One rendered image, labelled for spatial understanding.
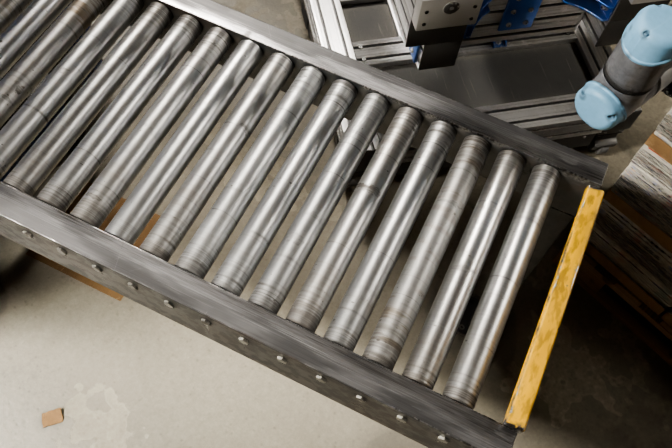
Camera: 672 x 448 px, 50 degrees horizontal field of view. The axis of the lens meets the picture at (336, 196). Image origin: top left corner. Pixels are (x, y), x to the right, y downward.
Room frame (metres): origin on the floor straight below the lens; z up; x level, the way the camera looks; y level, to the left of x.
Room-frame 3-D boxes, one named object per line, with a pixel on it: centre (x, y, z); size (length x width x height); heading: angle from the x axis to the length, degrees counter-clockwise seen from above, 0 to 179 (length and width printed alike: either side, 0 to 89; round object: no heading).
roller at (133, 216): (0.67, 0.27, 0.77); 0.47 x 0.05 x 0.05; 161
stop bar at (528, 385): (0.44, -0.36, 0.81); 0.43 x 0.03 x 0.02; 161
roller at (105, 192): (0.69, 0.33, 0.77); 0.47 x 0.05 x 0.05; 161
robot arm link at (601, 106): (0.70, -0.40, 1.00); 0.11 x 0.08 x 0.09; 136
